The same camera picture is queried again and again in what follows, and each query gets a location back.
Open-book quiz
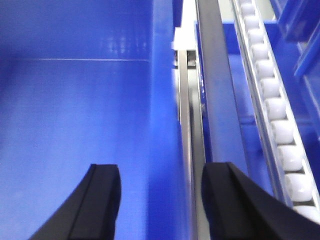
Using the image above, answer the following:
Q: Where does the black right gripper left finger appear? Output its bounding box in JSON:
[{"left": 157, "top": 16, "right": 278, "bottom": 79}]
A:
[{"left": 31, "top": 164, "right": 121, "bottom": 240}]

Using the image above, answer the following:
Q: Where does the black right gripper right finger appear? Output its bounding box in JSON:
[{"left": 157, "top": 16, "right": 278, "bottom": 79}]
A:
[{"left": 201, "top": 162, "right": 320, "bottom": 240}]

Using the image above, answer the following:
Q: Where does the large blue plastic bin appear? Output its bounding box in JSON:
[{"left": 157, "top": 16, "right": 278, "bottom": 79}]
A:
[{"left": 0, "top": 0, "right": 192, "bottom": 240}]

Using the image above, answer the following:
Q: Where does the white roller conveyor track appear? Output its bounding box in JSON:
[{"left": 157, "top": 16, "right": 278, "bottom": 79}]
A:
[{"left": 231, "top": 0, "right": 320, "bottom": 223}]

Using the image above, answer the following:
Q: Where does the ribbed blue plastic crate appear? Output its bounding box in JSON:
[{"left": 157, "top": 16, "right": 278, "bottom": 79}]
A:
[{"left": 269, "top": 0, "right": 320, "bottom": 141}]

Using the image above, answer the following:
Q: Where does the dark metal divider rail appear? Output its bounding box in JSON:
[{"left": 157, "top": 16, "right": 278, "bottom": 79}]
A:
[{"left": 196, "top": 0, "right": 247, "bottom": 171}]

